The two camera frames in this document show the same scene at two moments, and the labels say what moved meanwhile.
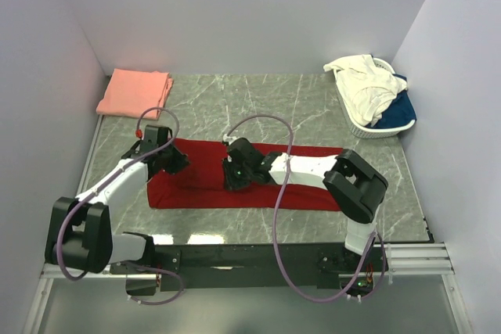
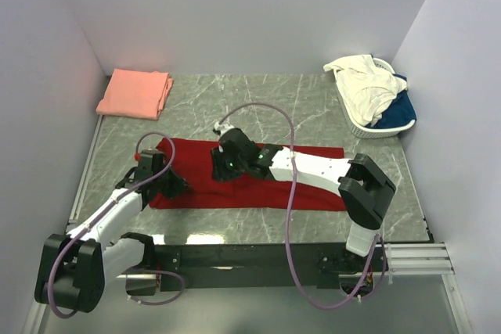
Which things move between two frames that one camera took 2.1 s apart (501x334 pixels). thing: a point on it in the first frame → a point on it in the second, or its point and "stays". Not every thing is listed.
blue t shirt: x=401 y=113 stays
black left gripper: x=180 y=163 → x=178 y=185
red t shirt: x=200 y=184 stays
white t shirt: x=368 y=90 stays
